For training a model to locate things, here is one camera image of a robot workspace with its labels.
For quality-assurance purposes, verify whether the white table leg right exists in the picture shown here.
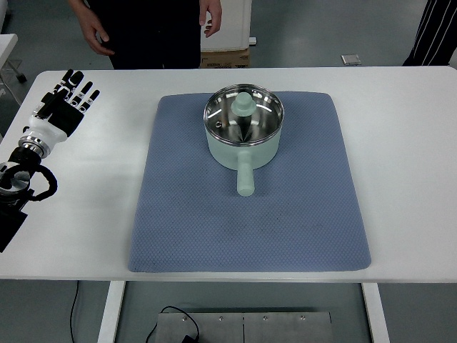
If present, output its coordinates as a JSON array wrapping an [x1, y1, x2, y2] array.
[[361, 282, 390, 343]]

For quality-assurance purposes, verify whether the person in striped trousers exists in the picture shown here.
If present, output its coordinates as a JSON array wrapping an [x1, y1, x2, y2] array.
[[402, 0, 456, 66]]

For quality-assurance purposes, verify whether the metal base plate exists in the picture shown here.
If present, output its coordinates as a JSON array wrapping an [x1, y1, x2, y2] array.
[[154, 312, 333, 342]]

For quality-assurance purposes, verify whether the black power cable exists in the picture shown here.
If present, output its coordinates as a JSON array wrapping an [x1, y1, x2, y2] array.
[[69, 281, 201, 343]]

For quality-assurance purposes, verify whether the white furniture at left edge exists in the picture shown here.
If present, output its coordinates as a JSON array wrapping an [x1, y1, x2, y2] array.
[[1, 34, 27, 106]]

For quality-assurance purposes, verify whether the white table leg left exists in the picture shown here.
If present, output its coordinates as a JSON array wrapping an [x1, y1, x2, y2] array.
[[97, 281, 126, 343]]

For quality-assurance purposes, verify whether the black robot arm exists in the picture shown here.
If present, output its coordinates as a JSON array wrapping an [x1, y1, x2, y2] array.
[[1, 69, 100, 252]]

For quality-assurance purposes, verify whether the white table leg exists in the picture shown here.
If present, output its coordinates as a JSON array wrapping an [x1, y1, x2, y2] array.
[[97, 281, 126, 343], [361, 282, 390, 343]]

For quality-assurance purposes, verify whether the white cabinet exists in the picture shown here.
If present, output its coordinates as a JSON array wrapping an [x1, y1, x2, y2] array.
[[201, 0, 252, 52]]

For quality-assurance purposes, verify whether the person's left hand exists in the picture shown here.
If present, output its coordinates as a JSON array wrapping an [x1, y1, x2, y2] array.
[[199, 0, 223, 38]]

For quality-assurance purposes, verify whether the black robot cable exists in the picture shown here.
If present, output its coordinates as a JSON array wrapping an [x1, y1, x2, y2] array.
[[26, 164, 59, 202]]

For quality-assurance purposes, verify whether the blue quilted mat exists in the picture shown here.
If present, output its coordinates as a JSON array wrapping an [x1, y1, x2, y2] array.
[[129, 91, 371, 272]]

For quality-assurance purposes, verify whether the cardboard box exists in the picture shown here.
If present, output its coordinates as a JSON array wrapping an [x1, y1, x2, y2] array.
[[200, 49, 250, 69]]

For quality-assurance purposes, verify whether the mint green pot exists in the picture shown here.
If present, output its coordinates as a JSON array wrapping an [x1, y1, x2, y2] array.
[[205, 117, 283, 198]]

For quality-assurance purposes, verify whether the metal floor socket plate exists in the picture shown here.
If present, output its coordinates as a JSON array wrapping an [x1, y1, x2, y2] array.
[[341, 54, 362, 66]]

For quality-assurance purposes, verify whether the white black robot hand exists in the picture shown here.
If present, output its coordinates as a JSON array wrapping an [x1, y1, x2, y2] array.
[[21, 69, 101, 144]]

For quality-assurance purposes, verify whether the person's right hand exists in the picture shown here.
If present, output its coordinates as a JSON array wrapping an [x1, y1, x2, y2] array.
[[80, 10, 115, 56]]

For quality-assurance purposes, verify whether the glass lid with green knob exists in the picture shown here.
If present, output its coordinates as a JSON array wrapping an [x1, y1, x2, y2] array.
[[203, 84, 284, 147]]

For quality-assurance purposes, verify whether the person in black clothes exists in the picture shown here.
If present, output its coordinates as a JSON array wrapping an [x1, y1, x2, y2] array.
[[69, 0, 204, 70]]

